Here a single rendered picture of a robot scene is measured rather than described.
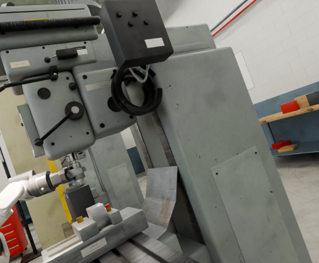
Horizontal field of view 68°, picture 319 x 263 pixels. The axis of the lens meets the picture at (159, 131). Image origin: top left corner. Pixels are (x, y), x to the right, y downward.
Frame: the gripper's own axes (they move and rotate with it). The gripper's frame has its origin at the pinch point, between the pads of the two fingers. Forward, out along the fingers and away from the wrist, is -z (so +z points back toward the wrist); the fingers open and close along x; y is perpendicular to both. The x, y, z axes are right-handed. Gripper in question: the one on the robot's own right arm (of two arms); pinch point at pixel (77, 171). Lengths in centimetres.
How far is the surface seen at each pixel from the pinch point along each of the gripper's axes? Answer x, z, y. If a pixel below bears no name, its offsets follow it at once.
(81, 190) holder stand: 35.5, 10.1, 11.3
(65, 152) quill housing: -9.5, -0.6, -8.5
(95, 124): -6.9, -14.0, -14.9
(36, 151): -6.0, 10.2, -12.6
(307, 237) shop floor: 90, -140, 122
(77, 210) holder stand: 33.5, 14.5, 20.6
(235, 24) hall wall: 356, -311, -170
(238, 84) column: 8, -84, -13
